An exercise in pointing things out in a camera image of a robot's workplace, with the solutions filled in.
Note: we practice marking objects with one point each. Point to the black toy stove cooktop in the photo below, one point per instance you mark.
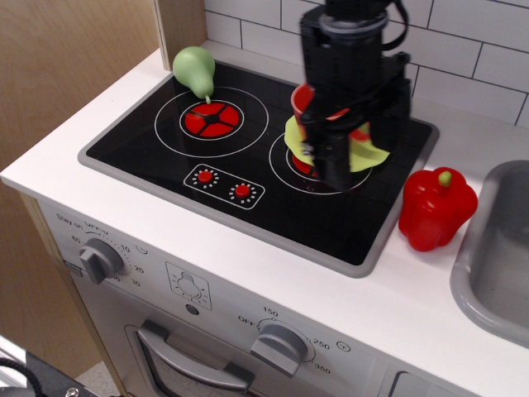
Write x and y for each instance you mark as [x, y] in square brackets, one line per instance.
[161, 144]

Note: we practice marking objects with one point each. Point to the red left stove button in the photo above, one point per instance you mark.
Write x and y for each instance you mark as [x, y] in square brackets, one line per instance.
[205, 177]

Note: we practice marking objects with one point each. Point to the grey oven temperature knob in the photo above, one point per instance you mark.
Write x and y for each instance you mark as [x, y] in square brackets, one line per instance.
[280, 348]

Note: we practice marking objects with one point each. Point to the black equipment base with screw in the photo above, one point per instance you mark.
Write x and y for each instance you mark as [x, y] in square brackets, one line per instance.
[54, 382]

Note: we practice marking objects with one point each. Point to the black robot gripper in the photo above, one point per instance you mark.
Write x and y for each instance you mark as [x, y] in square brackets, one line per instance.
[357, 77]

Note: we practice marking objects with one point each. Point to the green toy pear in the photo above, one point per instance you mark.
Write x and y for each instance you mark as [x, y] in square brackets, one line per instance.
[194, 67]

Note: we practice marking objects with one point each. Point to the grey oven door handle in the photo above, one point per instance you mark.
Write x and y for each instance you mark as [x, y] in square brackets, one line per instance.
[232, 377]

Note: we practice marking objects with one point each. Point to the grey toy sink basin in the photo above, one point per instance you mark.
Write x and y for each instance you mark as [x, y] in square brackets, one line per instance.
[489, 280]

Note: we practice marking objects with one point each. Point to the red toy bell pepper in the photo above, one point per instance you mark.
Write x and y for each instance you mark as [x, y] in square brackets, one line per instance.
[436, 203]

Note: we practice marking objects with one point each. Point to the red plastic toy cup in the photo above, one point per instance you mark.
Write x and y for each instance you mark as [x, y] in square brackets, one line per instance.
[301, 98]

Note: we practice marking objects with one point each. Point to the red stove button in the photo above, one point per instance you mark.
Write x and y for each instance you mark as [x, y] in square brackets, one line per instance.
[242, 191]
[205, 177]

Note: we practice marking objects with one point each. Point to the green plastic toy plate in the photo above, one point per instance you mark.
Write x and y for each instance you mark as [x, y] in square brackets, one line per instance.
[363, 153]

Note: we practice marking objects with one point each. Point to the grey timer knob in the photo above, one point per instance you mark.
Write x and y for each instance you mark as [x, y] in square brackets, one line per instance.
[100, 261]

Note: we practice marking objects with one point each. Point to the red right stove button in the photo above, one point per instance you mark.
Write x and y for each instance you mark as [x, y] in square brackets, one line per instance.
[242, 191]

